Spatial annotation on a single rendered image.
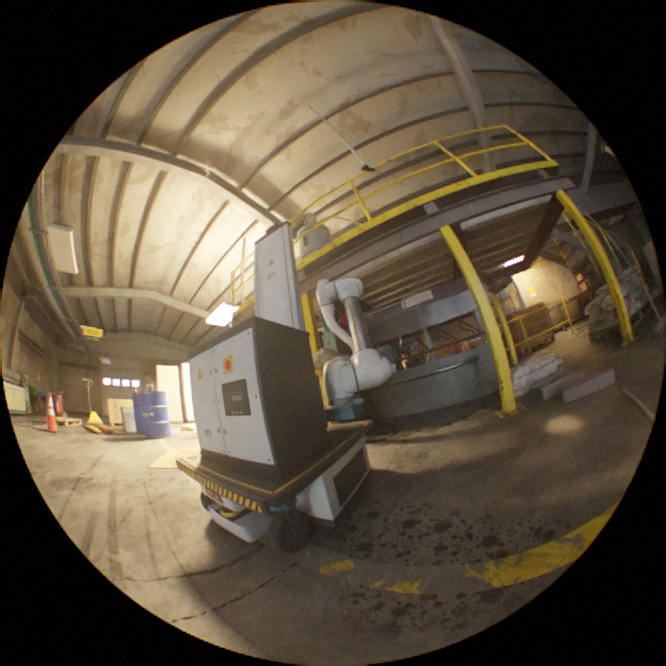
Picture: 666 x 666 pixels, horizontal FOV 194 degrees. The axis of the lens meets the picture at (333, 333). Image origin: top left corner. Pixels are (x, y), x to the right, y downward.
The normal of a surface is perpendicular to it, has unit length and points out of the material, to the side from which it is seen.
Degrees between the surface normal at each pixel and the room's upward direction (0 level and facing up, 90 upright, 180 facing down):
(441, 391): 90
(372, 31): 171
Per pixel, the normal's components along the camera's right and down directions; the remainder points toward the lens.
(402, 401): -0.55, -0.12
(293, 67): 0.28, 0.95
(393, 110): 0.11, 0.91
